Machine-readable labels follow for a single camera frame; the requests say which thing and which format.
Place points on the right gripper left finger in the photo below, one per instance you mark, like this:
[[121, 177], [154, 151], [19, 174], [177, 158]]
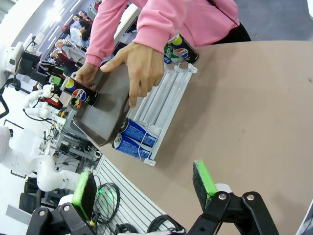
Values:
[[84, 193]]

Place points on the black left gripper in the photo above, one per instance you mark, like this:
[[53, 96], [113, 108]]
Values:
[[40, 75]]

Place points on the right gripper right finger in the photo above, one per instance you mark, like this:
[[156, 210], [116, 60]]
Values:
[[204, 182]]

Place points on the black Pepsi can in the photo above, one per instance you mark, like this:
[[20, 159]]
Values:
[[186, 52], [82, 94]]

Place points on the dark brown serving tray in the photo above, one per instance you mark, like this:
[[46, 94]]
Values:
[[107, 110]]

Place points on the blue Pocari can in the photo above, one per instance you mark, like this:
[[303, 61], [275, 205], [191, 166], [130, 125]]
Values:
[[138, 131], [167, 60], [129, 147]]

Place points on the person's right forearm pink sleeve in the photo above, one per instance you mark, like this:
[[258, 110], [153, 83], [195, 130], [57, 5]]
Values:
[[102, 36]]

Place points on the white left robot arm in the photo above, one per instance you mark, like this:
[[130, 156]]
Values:
[[46, 171]]

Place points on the person's left forearm pink sleeve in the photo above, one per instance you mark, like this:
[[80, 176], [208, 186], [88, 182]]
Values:
[[156, 27]]

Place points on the person in pink hoodie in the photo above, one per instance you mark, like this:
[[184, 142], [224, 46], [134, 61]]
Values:
[[210, 19]]

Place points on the person's right hand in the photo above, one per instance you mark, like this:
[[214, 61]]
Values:
[[86, 73]]

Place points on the person's left hand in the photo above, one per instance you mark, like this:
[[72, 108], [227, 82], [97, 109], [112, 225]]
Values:
[[144, 68]]

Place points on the white table with round leg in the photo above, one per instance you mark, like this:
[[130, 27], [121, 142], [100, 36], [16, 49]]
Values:
[[126, 22]]

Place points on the white can dispenser rack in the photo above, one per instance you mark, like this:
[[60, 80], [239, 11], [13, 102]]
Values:
[[166, 98]]

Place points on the green Chilsung soda can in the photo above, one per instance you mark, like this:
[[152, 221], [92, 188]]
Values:
[[171, 55]]

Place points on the grey slotted base plate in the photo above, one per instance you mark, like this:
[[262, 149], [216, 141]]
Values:
[[127, 195]]

